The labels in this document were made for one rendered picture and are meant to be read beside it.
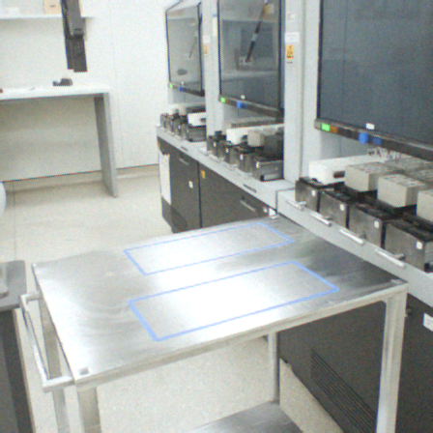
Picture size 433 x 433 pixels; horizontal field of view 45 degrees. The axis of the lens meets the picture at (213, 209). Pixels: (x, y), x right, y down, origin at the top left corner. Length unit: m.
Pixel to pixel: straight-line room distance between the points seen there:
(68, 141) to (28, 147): 0.34
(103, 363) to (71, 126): 4.25
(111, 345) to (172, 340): 0.09
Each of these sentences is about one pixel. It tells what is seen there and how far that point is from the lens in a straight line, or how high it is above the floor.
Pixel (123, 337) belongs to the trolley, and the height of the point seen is 0.82.
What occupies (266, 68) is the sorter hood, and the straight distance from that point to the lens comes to 2.02.
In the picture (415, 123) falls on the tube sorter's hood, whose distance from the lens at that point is 1.35.
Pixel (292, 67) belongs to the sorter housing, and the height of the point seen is 1.14.
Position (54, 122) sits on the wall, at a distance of 4.93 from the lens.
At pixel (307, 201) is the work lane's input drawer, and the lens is 1.65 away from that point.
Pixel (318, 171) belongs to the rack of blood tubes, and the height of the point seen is 0.85.
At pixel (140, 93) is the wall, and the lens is 5.02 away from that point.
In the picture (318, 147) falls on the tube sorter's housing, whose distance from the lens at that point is 1.75.
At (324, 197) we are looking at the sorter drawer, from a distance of 1.57.
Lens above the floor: 1.25
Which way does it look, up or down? 18 degrees down
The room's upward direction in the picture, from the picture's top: 2 degrees counter-clockwise
